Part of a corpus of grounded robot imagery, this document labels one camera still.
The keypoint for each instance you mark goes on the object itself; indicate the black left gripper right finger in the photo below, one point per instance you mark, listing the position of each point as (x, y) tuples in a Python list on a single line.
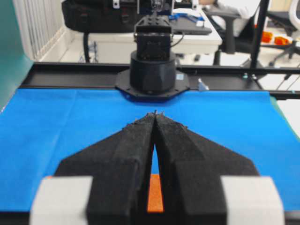
[(204, 183)]

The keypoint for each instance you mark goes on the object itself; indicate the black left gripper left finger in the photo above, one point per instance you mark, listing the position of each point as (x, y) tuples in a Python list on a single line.
[(106, 183)]

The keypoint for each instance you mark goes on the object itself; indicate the orange towel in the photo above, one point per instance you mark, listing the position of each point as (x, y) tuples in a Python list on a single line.
[(155, 199)]

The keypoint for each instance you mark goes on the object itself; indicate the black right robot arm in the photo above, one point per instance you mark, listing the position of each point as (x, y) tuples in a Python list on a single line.
[(152, 58)]

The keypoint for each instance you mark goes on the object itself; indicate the blue table cloth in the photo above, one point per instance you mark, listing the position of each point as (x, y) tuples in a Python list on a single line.
[(38, 128)]

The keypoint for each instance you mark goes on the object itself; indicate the white desk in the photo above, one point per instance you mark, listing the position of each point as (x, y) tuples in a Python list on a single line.
[(116, 48)]

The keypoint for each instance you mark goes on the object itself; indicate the black office chair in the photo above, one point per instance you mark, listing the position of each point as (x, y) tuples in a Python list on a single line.
[(230, 18)]

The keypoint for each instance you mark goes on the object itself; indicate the orange object on shelf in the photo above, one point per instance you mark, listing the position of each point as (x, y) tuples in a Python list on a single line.
[(281, 40)]

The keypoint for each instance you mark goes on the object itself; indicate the black bag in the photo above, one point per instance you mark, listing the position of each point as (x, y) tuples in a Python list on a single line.
[(99, 16)]

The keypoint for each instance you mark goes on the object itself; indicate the blue plastic part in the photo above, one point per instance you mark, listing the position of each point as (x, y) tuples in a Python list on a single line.
[(192, 18)]

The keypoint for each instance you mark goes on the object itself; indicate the black vertical pole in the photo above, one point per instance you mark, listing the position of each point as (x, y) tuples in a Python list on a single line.
[(264, 4)]

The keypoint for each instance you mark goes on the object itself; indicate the black table frame rail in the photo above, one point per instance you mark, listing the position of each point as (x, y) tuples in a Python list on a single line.
[(103, 76)]

